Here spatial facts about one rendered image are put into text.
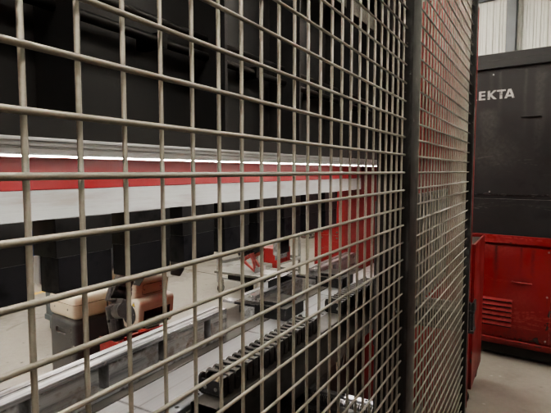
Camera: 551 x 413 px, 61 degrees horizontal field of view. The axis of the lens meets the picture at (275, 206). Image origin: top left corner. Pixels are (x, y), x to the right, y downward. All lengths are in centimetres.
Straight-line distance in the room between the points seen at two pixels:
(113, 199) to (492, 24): 834
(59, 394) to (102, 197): 45
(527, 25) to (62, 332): 808
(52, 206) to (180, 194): 40
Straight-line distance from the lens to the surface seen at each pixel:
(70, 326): 260
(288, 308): 141
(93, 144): 89
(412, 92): 70
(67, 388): 121
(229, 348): 122
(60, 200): 109
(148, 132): 101
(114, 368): 129
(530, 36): 893
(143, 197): 125
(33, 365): 22
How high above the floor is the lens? 143
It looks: 4 degrees down
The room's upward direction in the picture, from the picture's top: straight up
